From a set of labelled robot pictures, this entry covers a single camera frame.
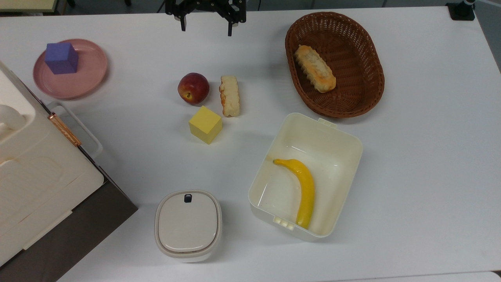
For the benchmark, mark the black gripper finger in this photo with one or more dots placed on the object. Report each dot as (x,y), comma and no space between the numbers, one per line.
(230,27)
(182,22)

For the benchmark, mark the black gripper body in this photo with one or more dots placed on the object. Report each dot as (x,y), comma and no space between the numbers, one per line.
(207,5)

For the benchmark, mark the yellow cube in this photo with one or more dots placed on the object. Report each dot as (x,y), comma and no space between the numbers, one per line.
(205,124)

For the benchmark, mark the purple cube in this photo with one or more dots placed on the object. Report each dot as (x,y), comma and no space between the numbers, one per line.
(62,58)

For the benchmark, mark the red apple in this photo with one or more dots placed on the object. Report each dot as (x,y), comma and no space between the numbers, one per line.
(193,88)

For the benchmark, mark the small white bread stick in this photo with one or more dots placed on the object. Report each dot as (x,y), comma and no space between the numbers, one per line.
(229,96)

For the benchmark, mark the toasted bread roll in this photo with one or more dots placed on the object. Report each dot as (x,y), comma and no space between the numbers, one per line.
(315,68)

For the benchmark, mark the pink plate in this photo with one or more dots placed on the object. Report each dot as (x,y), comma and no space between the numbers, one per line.
(78,78)

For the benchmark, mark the brown wicker basket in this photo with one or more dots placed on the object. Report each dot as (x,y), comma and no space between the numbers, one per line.
(352,78)

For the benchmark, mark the yellow-green board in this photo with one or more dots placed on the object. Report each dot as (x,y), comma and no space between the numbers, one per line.
(27,4)

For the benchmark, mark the white open plastic box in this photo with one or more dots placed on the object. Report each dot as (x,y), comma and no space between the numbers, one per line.
(332,156)

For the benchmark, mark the yellow banana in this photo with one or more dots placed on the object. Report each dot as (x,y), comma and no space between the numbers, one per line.
(305,188)

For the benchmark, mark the white lidded container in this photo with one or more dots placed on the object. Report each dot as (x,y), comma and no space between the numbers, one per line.
(188,225)

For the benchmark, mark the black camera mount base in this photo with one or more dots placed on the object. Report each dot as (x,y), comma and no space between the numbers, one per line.
(462,9)

